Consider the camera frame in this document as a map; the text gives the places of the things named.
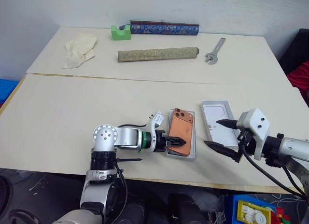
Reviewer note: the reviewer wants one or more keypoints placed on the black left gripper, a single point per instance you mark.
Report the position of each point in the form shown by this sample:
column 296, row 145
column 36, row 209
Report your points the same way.
column 160, row 143

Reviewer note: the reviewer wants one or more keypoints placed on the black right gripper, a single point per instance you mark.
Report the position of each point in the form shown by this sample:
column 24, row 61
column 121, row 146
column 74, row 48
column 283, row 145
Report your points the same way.
column 247, row 145

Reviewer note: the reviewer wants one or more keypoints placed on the orange smartphone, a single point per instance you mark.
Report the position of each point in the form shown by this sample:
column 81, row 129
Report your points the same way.
column 182, row 130

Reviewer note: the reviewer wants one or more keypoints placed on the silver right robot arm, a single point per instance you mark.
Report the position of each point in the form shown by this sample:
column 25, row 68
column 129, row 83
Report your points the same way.
column 292, row 149

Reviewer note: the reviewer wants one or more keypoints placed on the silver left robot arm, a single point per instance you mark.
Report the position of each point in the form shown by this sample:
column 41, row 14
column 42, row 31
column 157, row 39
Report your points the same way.
column 125, row 137

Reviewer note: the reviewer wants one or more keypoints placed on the white phone box lid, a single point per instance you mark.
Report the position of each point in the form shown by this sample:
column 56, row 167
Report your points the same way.
column 217, row 134

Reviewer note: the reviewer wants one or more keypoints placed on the white phone box base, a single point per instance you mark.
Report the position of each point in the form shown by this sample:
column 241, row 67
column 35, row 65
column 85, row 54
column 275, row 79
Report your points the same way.
column 193, row 151

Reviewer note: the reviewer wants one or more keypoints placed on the dark rounded shape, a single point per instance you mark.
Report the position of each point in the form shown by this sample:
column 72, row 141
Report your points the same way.
column 187, row 208
column 131, row 213

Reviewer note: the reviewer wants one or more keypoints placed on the blue crate with toy parts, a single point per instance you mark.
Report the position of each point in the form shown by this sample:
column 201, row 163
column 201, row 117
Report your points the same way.
column 256, row 209

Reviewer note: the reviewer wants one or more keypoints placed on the silver adjustable wrench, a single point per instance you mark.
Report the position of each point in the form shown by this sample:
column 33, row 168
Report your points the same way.
column 216, row 51

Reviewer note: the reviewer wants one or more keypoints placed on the beige rolled scroll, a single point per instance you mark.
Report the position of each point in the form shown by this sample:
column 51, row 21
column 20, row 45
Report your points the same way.
column 157, row 54

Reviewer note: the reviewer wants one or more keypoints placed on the red fabric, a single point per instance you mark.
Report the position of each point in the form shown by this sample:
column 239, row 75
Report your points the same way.
column 300, row 76

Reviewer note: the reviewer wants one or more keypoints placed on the black chair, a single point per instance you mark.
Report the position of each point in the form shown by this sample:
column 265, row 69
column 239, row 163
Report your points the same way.
column 295, row 50

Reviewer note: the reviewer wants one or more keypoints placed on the blue patterned rolled scroll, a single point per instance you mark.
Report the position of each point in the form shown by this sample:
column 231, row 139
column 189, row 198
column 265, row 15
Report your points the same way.
column 166, row 29

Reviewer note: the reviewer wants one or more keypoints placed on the green foam block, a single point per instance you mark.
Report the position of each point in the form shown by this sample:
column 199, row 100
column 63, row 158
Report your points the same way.
column 120, row 35

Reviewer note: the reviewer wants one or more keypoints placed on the cream crumpled cloth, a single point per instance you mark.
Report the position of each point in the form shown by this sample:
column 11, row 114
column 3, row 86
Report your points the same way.
column 79, row 49

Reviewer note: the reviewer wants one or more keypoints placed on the blue plastic bin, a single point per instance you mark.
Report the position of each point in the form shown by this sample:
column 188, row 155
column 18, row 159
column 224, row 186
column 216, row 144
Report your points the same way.
column 7, row 90

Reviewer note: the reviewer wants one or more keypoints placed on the black round object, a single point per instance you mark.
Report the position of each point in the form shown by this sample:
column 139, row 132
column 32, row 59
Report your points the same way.
column 3, row 192

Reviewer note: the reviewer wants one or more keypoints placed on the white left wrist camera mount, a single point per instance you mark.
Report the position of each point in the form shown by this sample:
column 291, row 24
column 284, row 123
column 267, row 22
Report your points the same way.
column 152, row 122

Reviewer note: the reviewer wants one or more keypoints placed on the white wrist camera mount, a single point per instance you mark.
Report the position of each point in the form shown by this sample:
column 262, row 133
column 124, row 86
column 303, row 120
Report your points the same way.
column 257, row 122
column 152, row 122

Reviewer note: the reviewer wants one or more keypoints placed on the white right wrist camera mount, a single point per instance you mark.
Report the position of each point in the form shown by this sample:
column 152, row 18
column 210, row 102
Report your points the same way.
column 257, row 122

